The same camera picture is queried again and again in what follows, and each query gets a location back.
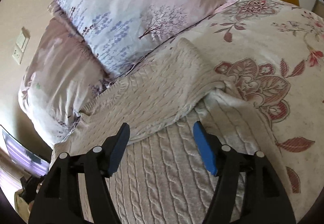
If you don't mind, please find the cream floral bed sheet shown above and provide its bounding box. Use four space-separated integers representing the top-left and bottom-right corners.
156 0 324 222

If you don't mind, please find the beige cable knit sweater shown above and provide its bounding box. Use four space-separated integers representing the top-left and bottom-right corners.
50 37 294 224

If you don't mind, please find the pink lavender print pillow right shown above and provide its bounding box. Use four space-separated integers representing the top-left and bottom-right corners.
48 0 225 78

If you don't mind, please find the pink floral pillow left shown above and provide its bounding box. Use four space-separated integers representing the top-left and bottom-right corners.
18 18 110 147

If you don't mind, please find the white wall switch plate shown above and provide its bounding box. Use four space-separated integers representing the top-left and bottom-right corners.
12 27 30 65

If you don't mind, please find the dark screen by window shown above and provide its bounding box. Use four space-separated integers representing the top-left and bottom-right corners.
1 126 49 177

